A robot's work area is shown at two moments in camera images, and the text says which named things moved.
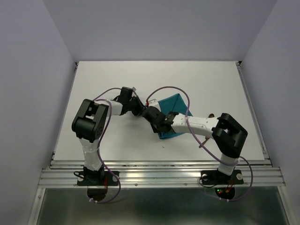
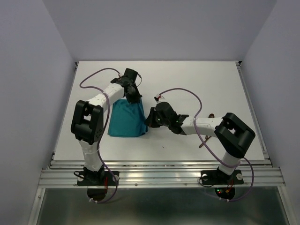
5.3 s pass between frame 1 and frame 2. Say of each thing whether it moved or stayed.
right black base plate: stayed
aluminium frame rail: stayed
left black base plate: stayed
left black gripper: moved
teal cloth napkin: moved
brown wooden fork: stayed
